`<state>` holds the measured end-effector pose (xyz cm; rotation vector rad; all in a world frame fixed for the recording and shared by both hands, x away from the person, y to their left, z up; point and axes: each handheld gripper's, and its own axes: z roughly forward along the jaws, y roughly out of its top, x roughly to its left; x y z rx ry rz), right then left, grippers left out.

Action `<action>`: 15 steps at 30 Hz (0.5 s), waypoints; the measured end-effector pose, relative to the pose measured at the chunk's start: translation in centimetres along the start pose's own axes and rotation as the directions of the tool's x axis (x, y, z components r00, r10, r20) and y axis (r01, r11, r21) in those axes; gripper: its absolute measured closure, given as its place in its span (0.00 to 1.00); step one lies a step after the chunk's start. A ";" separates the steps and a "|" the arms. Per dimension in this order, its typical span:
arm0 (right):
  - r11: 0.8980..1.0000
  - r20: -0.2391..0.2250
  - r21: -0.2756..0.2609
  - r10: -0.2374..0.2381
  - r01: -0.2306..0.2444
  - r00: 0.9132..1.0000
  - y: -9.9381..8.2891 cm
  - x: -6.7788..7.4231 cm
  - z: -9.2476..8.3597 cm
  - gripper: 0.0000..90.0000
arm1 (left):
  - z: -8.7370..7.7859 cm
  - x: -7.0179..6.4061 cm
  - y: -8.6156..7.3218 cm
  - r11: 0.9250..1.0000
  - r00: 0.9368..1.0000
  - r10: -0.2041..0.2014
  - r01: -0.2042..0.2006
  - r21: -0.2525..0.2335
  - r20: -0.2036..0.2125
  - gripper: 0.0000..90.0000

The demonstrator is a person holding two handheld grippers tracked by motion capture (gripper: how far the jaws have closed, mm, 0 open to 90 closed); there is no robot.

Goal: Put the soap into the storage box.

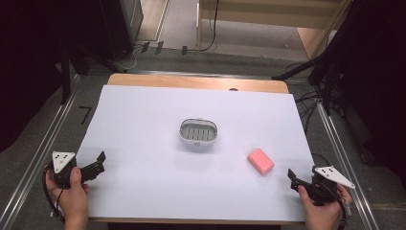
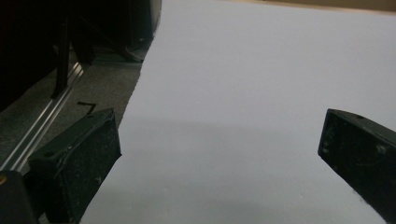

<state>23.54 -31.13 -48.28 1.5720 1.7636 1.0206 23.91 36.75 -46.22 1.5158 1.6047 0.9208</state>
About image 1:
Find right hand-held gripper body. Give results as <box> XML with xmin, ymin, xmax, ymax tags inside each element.
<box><xmin>299</xmin><ymin>165</ymin><xmax>356</xmax><ymax>206</ymax></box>

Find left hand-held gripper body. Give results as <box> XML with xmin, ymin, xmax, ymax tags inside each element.
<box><xmin>51</xmin><ymin>150</ymin><xmax>98</xmax><ymax>190</ymax></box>

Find pink soap bar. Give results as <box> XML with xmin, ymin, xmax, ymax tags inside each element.
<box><xmin>247</xmin><ymin>148</ymin><xmax>276</xmax><ymax>176</ymax></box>

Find white grey soap dish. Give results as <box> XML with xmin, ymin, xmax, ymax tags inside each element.
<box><xmin>178</xmin><ymin>118</ymin><xmax>219</xmax><ymax>149</ymax></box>

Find person's right hand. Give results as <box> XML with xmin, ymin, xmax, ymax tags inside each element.
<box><xmin>298</xmin><ymin>184</ymin><xmax>354</xmax><ymax>230</ymax></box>

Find person's left hand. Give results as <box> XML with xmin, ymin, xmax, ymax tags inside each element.
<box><xmin>45</xmin><ymin>167</ymin><xmax>91</xmax><ymax>230</ymax></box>

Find white paper sheet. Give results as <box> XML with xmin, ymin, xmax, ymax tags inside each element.
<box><xmin>76</xmin><ymin>84</ymin><xmax>316</xmax><ymax>223</ymax></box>

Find black metal stand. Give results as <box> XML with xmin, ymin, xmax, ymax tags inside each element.
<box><xmin>59</xmin><ymin>41</ymin><xmax>73</xmax><ymax>105</ymax></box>

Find black curtain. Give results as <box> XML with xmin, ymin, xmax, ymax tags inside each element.
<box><xmin>0</xmin><ymin>0</ymin><xmax>106</xmax><ymax>153</ymax></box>
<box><xmin>328</xmin><ymin>0</ymin><xmax>406</xmax><ymax>186</ymax></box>

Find wooden table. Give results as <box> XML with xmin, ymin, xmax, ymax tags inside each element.
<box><xmin>88</xmin><ymin>73</ymin><xmax>308</xmax><ymax>225</ymax></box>

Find black tripod stand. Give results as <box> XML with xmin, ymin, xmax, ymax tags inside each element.
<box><xmin>271</xmin><ymin>0</ymin><xmax>355</xmax><ymax>81</ymax></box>

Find dark cabinet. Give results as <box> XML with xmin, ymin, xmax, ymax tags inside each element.
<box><xmin>101</xmin><ymin>0</ymin><xmax>145</xmax><ymax>62</ymax></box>

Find light wooden shelf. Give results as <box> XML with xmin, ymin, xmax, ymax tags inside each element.
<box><xmin>195</xmin><ymin>0</ymin><xmax>353</xmax><ymax>60</ymax></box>

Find metal floor rail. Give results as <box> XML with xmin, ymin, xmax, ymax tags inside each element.
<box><xmin>315</xmin><ymin>101</ymin><xmax>381</xmax><ymax>230</ymax></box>
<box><xmin>0</xmin><ymin>74</ymin><xmax>81</xmax><ymax>230</ymax></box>

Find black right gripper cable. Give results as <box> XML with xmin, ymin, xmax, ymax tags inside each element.
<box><xmin>329</xmin><ymin>186</ymin><xmax>350</xmax><ymax>230</ymax></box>

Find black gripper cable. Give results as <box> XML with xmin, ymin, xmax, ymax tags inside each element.
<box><xmin>41</xmin><ymin>164</ymin><xmax>66</xmax><ymax>222</ymax></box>
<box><xmin>329</xmin><ymin>186</ymin><xmax>350</xmax><ymax>230</ymax></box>

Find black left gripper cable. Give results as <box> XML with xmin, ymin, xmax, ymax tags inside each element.
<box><xmin>41</xmin><ymin>164</ymin><xmax>66</xmax><ymax>222</ymax></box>

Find black floor cables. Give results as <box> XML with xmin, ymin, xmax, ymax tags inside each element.
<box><xmin>294</xmin><ymin>90</ymin><xmax>324</xmax><ymax>134</ymax></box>

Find white floor cable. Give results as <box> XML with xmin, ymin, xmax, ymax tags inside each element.
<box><xmin>113</xmin><ymin>44</ymin><xmax>144</xmax><ymax>72</ymax></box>

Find black hanging cable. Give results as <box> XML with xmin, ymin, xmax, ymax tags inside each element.
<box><xmin>198</xmin><ymin>0</ymin><xmax>220</xmax><ymax>53</ymax></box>

